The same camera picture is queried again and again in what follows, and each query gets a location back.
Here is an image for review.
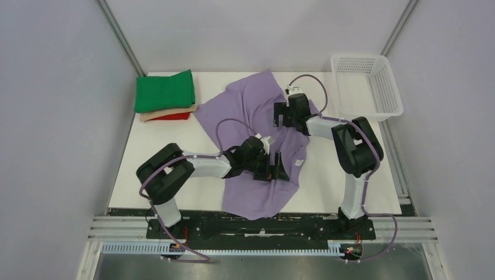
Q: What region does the purple t-shirt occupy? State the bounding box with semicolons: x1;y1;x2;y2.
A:
194;71;309;220

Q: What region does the white cable duct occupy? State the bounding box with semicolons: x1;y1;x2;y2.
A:
101;241;344;257

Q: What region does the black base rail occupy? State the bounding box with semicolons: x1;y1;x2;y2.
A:
108;208;377;250

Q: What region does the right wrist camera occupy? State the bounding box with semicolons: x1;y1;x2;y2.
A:
285;86;304;99

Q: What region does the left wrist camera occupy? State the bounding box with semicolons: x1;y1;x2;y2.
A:
255;134;275;154

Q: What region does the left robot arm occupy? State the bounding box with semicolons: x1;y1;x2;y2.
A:
136;135;290;238

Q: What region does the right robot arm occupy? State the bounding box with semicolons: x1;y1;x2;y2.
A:
273;93;384;238

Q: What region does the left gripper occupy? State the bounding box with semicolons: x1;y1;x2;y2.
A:
244;151;288;182

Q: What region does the beige folded t-shirt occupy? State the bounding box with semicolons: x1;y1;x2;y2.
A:
139;104;197;122

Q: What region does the white plastic basket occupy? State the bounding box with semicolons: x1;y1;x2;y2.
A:
330;53;404;122

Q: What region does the red folded t-shirt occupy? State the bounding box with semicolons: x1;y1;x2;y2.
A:
151;112;191;121

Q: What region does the green folded t-shirt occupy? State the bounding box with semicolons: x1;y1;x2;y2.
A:
134;69;196;113

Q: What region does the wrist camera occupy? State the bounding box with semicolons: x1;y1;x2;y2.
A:
285;86;304;99
255;134;275;154

